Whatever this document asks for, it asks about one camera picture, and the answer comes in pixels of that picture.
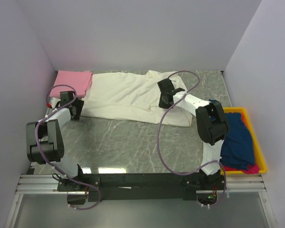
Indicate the magenta t shirt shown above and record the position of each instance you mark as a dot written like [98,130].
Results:
[251,170]

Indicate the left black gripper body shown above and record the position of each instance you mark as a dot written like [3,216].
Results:
[78,104]

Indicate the orange t shirt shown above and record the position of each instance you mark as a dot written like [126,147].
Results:
[243,119]

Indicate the white t shirt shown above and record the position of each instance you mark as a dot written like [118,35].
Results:
[129,96]

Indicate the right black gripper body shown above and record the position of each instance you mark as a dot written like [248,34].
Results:
[162,103]

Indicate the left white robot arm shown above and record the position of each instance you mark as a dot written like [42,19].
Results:
[48,135]

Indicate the yellow plastic bin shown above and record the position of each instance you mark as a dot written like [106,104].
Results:
[259,159]

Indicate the blue t shirt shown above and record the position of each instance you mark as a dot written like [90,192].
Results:
[237,149]

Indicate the black base bar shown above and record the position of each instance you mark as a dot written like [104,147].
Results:
[138,186]

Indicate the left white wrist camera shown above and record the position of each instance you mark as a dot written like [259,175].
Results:
[52,103]

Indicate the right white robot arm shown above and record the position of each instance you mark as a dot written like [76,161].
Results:
[212,127]

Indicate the folded pink t shirt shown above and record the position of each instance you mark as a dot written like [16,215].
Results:
[80,81]

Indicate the aluminium frame rail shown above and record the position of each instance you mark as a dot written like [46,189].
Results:
[30,183]

